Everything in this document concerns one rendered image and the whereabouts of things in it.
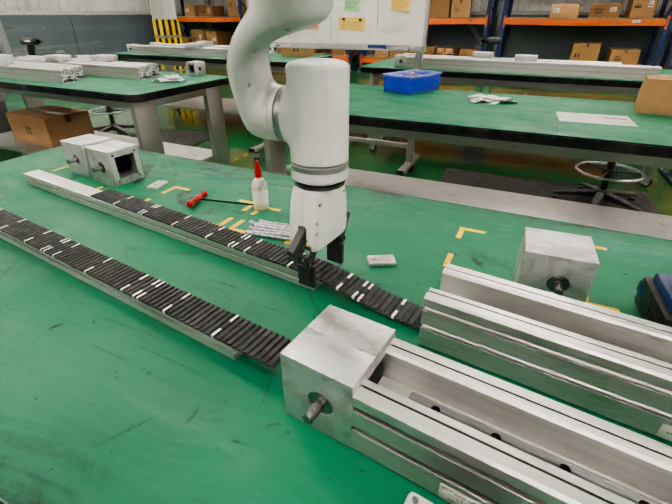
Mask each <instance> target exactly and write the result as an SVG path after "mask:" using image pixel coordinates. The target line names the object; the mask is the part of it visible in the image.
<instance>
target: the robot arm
mask: <svg viewBox="0 0 672 504"><path fill-rule="evenodd" d="M333 1H334V0H251V2H250V5H249V7H248V9H247V11H246V13H245V15H244V16H243V18H242V20H241V21H240V23H239V25H238V27H237V28H236V30H235V32H234V34H233V37H232V39H231V42H230V45H229V49H228V55H227V74H228V79H229V83H230V87H231V90H232V94H233V97H234V100H235V103H236V106H237V109H238V112H239V114H240V117H241V119H242V121H243V123H244V125H245V127H246V128H247V130H248V131H249V132H250V133H251V134H253V135H254V136H256V137H259V138H262V139H267V140H276V141H284V142H286V143H287V144H288V145H289V148H290V157H291V175H292V178H293V179H294V180H295V186H294V187H293V190H292V196H291V205H290V241H291V244H290V246H289V248H288V249H287V252H286V253H287V255H288V256H289V257H290V258H291V260H292V261H293V262H295V264H297V265H298V281H299V283H301V284H303V285H306V286H309V287H312V288H315V287H316V266H314V265H313V263H314V260H315V256H316V253H317V251H319V250H320V249H322V248H323V247H325V246H326V245H327V260H330V261H333V262H336V263H339V264H342V263H343V262H344V243H342V242H344V241H345V239H346V237H345V235H344V234H345V232H346V229H347V227H348V226H347V224H346V223H348V220H349V216H350V212H348V211H347V202H346V189H345V179H346V178H347V177H348V171H349V166H348V155H349V89H350V65H349V64H348V63H347V62H346V61H343V60H339V59H333V58H304V59H297V60H293V61H290V62H288V63H287V64H286V66H285V71H286V85H279V84H277V83H276V82H275V80H274V79H273V76H272V73H271V68H270V62H269V48H270V45H271V43H272V42H274V41H275V40H277V39H279V38H282V37H284V36H287V35H290V34H293V33H295V32H298V31H302V30H305V29H308V28H311V27H313V26H315V25H317V24H319V23H321V22H322V21H324V20H325V19H326V18H327V17H328V16H329V14H330V12H331V10H332V7H333ZM306 242H308V244H309V246H311V247H309V246H306ZM305 250H308V251H310V254H309V257H308V259H306V258H305V257H304V256H303V254H304V251H305Z"/></svg>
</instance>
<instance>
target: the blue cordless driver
mask: <svg viewBox="0 0 672 504"><path fill-rule="evenodd" d="M636 289H637V294H636V296H635V298H634V300H635V303H636V306H637V308H638V310H639V313H640V315H641V317H642V319H644V320H648V321H652V322H655V323H659V324H662V325H666V326H669V327H672V274H666V273H656V275H655V277H654V278H653V277H645V278H644V279H643V280H640V282H639V284H638V286H637V288H636Z"/></svg>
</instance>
